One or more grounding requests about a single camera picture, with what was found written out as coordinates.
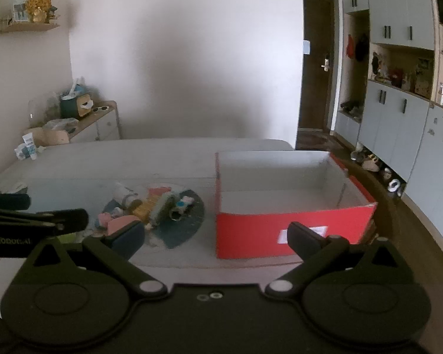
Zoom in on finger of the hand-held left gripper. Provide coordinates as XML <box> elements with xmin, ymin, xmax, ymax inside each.
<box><xmin>0</xmin><ymin>207</ymin><xmax>89</xmax><ymax>235</ymax></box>
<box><xmin>0</xmin><ymin>193</ymin><xmax>31</xmax><ymax>211</ymax></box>

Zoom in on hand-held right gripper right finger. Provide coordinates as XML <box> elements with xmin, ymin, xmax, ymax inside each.
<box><xmin>265</xmin><ymin>221</ymin><xmax>418</xmax><ymax>298</ymax></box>

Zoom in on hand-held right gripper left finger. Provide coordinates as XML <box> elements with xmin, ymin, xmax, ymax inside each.
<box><xmin>18</xmin><ymin>221</ymin><xmax>168</xmax><ymax>298</ymax></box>

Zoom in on yellow small box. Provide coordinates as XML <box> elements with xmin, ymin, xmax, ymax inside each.
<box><xmin>133</xmin><ymin>199</ymin><xmax>159</xmax><ymax>224</ymax></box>

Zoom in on white printed tube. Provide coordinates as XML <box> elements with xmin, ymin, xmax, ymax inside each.
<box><xmin>113</xmin><ymin>182</ymin><xmax>143</xmax><ymax>209</ymax></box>

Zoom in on green printed jar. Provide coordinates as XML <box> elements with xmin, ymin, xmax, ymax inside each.
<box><xmin>149</xmin><ymin>192</ymin><xmax>180</xmax><ymax>226</ymax></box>

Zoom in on red cardboard box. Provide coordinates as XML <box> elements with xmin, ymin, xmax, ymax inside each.
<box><xmin>215</xmin><ymin>150</ymin><xmax>378</xmax><ymax>259</ymax></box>

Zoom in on pink plastic item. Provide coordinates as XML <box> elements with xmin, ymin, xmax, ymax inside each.
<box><xmin>107</xmin><ymin>216</ymin><xmax>143</xmax><ymax>236</ymax></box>

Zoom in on small white blue toy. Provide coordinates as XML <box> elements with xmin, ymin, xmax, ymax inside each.
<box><xmin>175</xmin><ymin>195</ymin><xmax>196</xmax><ymax>212</ymax></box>

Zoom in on brown cardboard box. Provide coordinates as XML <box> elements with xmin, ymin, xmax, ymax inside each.
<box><xmin>31</xmin><ymin>127</ymin><xmax>71</xmax><ymax>146</ymax></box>

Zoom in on brown wooden chair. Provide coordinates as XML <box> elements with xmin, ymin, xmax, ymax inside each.
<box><xmin>330</xmin><ymin>154</ymin><xmax>405</xmax><ymax>255</ymax></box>

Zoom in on clear plastic bag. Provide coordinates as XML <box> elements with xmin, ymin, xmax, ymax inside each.
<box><xmin>42</xmin><ymin>118</ymin><xmax>80</xmax><ymax>133</ymax></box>

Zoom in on patterned doormat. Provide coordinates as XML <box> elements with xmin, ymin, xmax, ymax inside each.
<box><xmin>297</xmin><ymin>132</ymin><xmax>333</xmax><ymax>150</ymax></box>

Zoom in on white wooden bedside cabinet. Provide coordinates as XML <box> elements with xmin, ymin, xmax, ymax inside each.
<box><xmin>24</xmin><ymin>99</ymin><xmax>120</xmax><ymax>146</ymax></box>

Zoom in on row of shoes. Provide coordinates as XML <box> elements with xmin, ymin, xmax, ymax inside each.
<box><xmin>351</xmin><ymin>143</ymin><xmax>407</xmax><ymax>198</ymax></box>

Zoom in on dark green bin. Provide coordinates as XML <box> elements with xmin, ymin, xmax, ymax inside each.
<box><xmin>60</xmin><ymin>94</ymin><xmax>80</xmax><ymax>119</ymax></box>

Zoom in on wooden tissue box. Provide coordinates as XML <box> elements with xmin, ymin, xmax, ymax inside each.
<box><xmin>77</xmin><ymin>95</ymin><xmax>94</xmax><ymax>117</ymax></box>

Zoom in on dark shoes pair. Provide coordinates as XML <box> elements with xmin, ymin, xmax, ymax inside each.
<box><xmin>340</xmin><ymin>100</ymin><xmax>363</xmax><ymax>116</ymax></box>

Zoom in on dark brown door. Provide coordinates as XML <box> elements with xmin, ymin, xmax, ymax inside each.
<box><xmin>297</xmin><ymin>0</ymin><xmax>342</xmax><ymax>131</ymax></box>

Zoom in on dark toy figurines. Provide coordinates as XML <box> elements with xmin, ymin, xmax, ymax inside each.
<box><xmin>371</xmin><ymin>52</ymin><xmax>390</xmax><ymax>82</ymax></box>

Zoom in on black hanging bag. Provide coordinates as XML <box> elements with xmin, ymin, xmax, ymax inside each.
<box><xmin>355</xmin><ymin>34</ymin><xmax>370</xmax><ymax>61</ymax></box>

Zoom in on yellow flower bouquet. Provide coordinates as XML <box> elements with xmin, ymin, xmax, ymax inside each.
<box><xmin>25</xmin><ymin>0</ymin><xmax>53</xmax><ymax>23</ymax></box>

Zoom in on printed carton box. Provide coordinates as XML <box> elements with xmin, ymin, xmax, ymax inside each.
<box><xmin>415</xmin><ymin>58</ymin><xmax>434</xmax><ymax>94</ymax></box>

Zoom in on grey wooden wall cabinet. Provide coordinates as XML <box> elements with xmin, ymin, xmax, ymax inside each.
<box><xmin>334</xmin><ymin>0</ymin><xmax>443</xmax><ymax>229</ymax></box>

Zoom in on wooden wall shelf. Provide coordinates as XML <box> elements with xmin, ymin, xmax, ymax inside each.
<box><xmin>0</xmin><ymin>23</ymin><xmax>60</xmax><ymax>34</ymax></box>

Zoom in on small photo frame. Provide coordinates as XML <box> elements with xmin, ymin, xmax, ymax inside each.
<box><xmin>12</xmin><ymin>0</ymin><xmax>27</xmax><ymax>23</ymax></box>

